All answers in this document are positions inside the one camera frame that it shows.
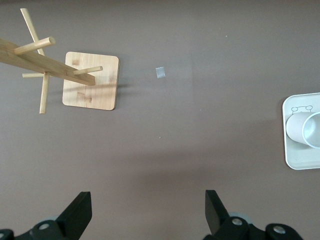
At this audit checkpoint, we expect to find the white smiley mug black handle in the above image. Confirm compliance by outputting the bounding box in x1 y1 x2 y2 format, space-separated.
285 111 320 149

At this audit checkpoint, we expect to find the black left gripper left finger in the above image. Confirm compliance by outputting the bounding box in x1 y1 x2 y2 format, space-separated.
17 191 93 240

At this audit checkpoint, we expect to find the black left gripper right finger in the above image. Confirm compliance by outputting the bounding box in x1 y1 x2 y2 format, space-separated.
203 189 270 240

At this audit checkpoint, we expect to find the wooden mug tree rack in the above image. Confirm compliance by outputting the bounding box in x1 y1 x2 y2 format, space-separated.
0 8 120 115

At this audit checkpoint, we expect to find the beige rabbit print tray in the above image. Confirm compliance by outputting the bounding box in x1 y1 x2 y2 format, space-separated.
282 92 320 171

